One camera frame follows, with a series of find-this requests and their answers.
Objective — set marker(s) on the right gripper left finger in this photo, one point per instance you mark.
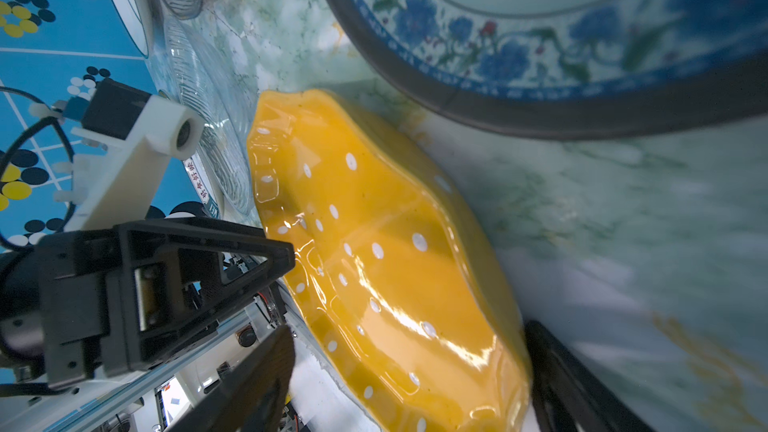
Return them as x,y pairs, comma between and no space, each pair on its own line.
253,396

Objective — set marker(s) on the blue floral ceramic plate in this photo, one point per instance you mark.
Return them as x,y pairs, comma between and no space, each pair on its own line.
569,69

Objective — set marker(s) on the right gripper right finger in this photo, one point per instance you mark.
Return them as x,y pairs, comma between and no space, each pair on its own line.
566,396

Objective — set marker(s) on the yellow scalloped dotted plate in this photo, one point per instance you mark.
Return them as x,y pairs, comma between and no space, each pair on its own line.
393,275

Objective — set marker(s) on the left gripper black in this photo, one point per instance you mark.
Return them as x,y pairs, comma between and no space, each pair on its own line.
127,298

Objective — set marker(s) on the clear glass plate centre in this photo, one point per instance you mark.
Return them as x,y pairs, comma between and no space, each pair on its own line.
187,76

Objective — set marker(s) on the white plate dark lettered rim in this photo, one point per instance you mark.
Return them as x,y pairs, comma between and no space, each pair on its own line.
202,185

